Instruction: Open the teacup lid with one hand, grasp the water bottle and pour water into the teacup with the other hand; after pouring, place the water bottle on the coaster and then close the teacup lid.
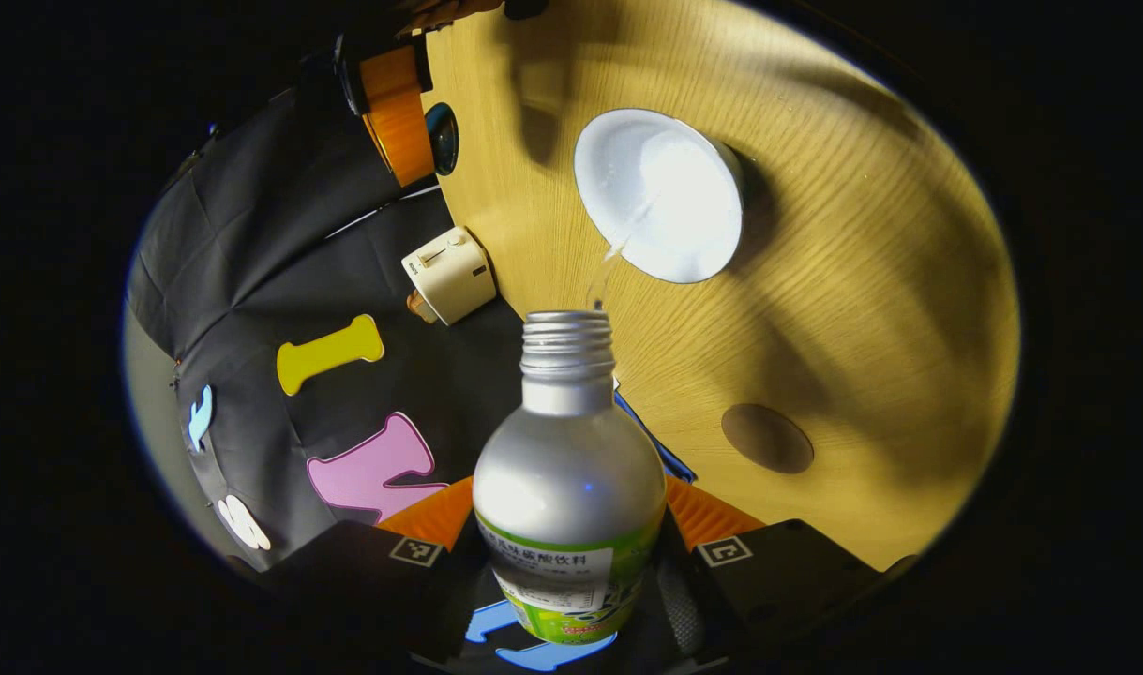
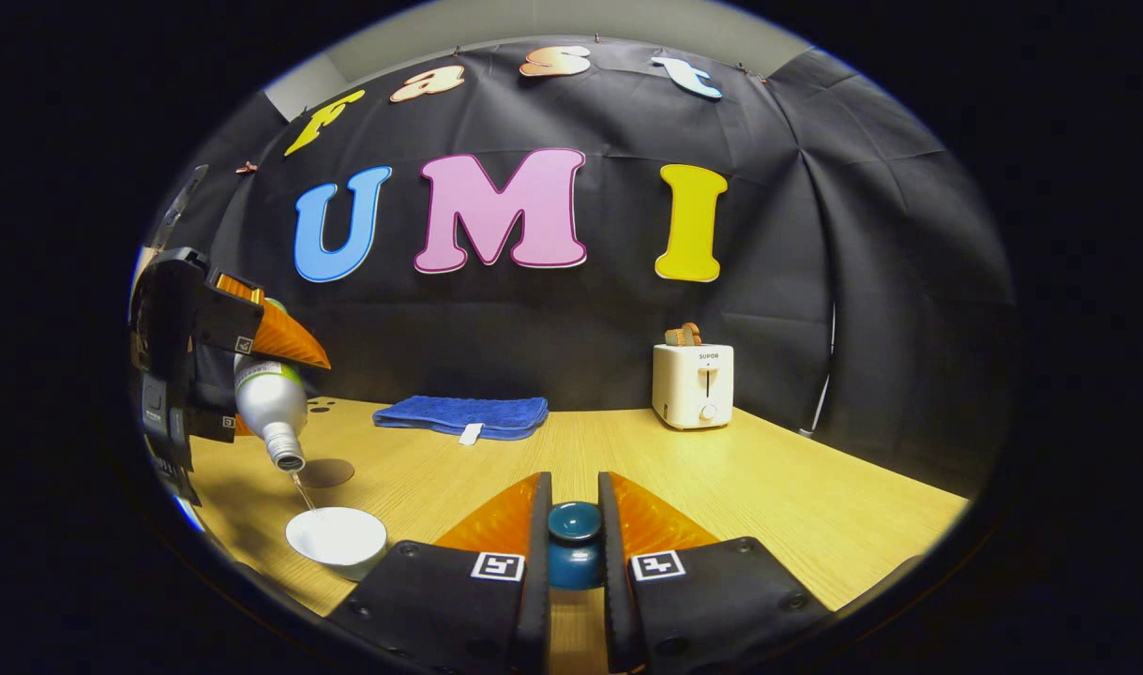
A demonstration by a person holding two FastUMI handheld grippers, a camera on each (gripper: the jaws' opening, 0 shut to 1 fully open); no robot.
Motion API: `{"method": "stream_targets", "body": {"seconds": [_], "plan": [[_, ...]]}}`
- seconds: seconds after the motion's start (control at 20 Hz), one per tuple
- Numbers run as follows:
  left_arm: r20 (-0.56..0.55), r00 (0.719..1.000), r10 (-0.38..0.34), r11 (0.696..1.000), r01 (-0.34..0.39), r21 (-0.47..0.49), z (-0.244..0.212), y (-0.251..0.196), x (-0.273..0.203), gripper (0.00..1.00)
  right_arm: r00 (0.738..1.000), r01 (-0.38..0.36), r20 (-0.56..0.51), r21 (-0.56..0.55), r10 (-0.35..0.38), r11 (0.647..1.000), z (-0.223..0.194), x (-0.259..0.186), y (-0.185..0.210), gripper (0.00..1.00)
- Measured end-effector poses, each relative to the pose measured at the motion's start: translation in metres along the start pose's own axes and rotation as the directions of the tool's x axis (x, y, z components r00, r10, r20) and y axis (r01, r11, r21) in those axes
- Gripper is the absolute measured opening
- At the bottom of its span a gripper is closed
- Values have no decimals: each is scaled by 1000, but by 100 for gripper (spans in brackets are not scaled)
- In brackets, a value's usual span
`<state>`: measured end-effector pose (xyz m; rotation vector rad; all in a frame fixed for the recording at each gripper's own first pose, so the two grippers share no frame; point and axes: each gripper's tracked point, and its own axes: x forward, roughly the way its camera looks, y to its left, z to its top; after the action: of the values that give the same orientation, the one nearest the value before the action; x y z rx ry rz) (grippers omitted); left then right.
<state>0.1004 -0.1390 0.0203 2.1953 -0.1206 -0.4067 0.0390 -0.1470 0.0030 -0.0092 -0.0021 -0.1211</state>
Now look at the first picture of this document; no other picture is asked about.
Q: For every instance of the blue folded towel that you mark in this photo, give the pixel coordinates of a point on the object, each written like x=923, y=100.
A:
x=667, y=457

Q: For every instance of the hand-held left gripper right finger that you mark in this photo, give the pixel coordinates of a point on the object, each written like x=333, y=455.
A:
x=777, y=581

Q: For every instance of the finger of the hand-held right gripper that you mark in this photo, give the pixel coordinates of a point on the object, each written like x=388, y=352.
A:
x=398, y=122

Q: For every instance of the bread slice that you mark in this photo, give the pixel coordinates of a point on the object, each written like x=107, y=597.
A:
x=421, y=307

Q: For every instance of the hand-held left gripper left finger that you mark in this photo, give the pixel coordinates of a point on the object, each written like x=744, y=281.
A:
x=365, y=572

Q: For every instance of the teal teacup lid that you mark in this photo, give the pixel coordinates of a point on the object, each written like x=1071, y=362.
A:
x=443, y=139

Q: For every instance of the teal teacup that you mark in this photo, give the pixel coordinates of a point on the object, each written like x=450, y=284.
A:
x=660, y=192

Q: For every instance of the black backdrop cloth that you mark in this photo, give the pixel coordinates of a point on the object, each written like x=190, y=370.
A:
x=252, y=234

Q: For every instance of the white toaster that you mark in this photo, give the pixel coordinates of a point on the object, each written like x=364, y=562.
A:
x=451, y=274

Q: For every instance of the silver green water bottle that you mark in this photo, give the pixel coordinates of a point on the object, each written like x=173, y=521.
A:
x=566, y=478

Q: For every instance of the round brown coaster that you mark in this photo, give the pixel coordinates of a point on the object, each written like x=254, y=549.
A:
x=768, y=439

